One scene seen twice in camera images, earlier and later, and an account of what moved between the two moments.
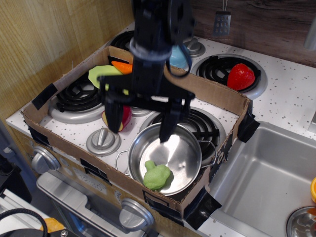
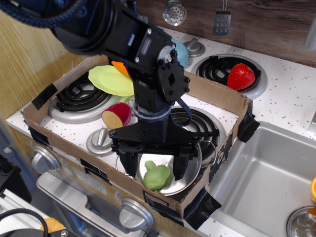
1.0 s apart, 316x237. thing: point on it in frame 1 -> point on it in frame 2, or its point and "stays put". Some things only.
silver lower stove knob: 102,141 stays put
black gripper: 144,85 -> 156,132
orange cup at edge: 313,189 stays put
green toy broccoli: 156,177 stays put
